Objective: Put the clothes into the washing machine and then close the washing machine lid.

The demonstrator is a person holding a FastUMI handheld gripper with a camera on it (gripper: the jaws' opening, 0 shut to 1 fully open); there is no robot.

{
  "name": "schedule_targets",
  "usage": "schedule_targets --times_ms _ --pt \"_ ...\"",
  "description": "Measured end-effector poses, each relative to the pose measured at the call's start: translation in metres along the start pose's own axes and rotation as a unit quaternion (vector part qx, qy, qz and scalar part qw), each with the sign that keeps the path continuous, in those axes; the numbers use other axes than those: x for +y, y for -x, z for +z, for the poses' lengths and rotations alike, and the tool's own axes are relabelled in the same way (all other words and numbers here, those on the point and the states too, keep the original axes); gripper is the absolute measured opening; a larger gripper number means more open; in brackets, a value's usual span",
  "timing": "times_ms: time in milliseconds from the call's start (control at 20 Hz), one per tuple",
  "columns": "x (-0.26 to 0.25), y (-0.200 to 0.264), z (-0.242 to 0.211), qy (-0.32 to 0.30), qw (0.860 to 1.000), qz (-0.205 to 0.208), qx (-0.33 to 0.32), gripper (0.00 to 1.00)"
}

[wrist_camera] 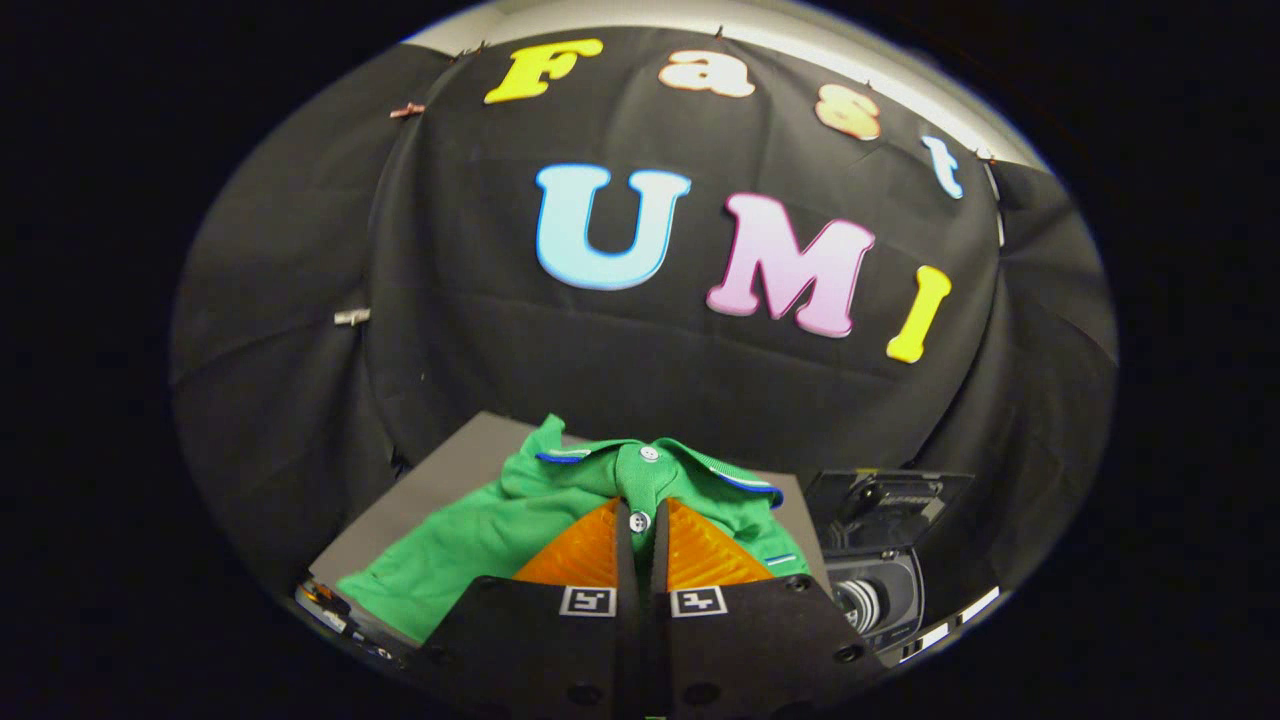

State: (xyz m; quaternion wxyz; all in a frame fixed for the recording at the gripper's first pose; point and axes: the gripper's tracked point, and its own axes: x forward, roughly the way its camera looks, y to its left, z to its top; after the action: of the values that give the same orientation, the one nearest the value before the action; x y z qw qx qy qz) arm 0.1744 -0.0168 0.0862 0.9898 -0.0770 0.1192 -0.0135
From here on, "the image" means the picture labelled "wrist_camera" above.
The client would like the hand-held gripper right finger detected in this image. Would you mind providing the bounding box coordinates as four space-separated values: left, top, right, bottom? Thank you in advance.
648 497 887 720

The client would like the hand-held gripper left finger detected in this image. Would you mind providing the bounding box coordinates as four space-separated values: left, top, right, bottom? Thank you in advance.
415 497 642 720

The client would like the green polo shirt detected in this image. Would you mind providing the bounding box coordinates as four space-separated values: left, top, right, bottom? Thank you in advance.
337 414 811 644

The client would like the grey washing machine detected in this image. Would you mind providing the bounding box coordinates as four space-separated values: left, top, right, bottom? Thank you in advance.
825 545 928 658

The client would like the black backdrop cloth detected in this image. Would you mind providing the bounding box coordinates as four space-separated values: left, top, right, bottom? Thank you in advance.
170 25 1118 601

